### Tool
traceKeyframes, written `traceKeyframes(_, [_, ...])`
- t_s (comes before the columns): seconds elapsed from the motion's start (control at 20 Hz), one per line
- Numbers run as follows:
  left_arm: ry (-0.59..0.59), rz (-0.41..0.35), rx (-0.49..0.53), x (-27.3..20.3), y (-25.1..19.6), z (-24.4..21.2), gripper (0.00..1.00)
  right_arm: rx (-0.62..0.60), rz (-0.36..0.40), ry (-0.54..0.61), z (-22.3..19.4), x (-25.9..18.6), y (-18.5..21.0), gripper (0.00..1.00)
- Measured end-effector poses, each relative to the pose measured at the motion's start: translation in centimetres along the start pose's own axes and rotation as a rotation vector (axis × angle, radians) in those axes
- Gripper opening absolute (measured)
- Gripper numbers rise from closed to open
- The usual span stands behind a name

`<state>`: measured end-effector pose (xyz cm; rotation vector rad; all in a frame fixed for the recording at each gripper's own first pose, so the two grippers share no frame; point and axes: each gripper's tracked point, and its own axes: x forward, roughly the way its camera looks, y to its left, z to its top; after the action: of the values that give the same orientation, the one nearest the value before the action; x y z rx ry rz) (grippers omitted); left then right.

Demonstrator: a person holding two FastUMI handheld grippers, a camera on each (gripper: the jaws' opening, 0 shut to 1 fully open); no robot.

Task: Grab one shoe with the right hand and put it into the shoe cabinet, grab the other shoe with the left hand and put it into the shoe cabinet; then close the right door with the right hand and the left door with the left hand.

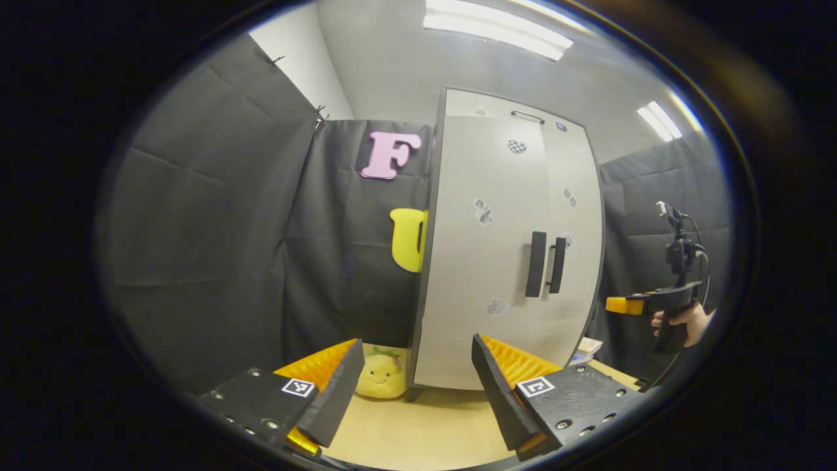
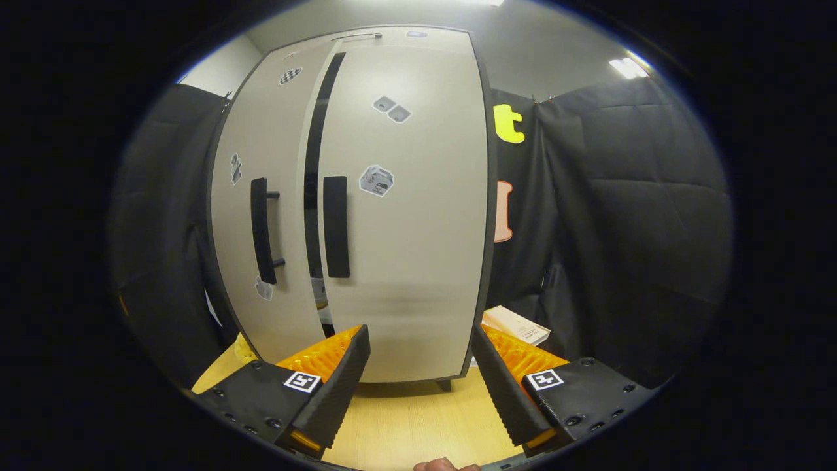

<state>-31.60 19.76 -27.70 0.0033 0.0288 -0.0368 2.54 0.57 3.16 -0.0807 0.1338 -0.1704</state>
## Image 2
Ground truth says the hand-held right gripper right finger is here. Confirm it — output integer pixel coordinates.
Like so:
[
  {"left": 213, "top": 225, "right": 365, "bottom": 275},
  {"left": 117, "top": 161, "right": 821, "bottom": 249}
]
[{"left": 471, "top": 324, "right": 655, "bottom": 457}]

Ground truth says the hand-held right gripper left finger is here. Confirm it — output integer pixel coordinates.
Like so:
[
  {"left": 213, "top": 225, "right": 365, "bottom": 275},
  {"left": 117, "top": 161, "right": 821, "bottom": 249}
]
[{"left": 193, "top": 324, "right": 371, "bottom": 459}]

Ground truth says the white shoe cabinet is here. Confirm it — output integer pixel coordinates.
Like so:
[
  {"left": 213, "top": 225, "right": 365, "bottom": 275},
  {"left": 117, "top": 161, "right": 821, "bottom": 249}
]
[{"left": 208, "top": 26, "right": 498, "bottom": 392}]

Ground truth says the white cabinet door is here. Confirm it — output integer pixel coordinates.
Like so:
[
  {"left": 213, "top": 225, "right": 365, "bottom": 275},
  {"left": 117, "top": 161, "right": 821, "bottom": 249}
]
[
  {"left": 316, "top": 27, "right": 491, "bottom": 383},
  {"left": 211, "top": 41, "right": 344, "bottom": 364}
]

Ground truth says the beige cardboard box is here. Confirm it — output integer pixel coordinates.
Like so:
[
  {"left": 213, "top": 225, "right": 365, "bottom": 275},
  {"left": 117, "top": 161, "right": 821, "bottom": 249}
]
[{"left": 483, "top": 305, "right": 551, "bottom": 346}]

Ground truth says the black backdrop cloth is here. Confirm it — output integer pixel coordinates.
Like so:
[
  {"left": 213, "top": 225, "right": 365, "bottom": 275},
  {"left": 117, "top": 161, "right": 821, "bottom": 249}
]
[{"left": 108, "top": 75, "right": 733, "bottom": 388}]

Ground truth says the small ceiling light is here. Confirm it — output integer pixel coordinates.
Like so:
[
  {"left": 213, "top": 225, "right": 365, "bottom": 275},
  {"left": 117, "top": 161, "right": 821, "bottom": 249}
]
[{"left": 608, "top": 56, "right": 651, "bottom": 80}]

